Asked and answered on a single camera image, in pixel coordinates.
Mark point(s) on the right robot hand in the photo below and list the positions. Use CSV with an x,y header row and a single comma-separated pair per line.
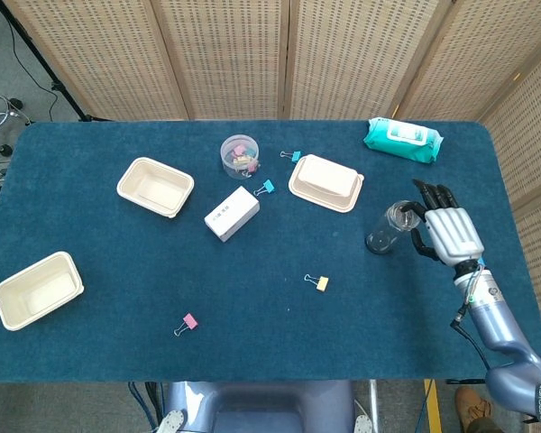
x,y
451,230

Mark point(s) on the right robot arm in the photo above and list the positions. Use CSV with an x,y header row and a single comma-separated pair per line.
x,y
491,325

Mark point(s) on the clear glass bottle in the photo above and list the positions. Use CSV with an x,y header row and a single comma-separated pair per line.
x,y
383,236

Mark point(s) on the cream plastic food container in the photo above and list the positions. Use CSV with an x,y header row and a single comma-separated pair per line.
x,y
36,293
155,187

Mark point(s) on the green wet wipes pack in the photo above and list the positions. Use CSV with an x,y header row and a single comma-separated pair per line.
x,y
387,144

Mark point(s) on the inverted cream plastic container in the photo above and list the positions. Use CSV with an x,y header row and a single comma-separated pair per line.
x,y
327,178

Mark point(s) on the yellow binder clip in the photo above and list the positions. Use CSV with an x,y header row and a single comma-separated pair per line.
x,y
323,283
239,160

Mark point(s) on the teal binder clip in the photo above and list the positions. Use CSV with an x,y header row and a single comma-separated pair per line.
x,y
296,156
268,186

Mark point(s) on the brown shoe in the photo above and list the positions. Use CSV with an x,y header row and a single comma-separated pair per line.
x,y
473,403

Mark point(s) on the pink binder clip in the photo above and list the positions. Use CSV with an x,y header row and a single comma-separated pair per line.
x,y
253,167
190,320

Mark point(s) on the blue table cloth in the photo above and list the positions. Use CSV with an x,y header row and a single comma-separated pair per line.
x,y
252,270

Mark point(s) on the white cardboard box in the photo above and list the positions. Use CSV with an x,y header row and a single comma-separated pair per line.
x,y
232,214

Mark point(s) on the clear plastic jar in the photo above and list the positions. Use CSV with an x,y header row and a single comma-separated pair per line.
x,y
234,172

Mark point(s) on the blue-grey robot torso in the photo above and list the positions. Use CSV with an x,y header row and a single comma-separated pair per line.
x,y
261,406

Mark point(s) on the woven rattan folding screen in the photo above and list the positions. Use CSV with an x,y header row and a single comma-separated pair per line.
x,y
234,54

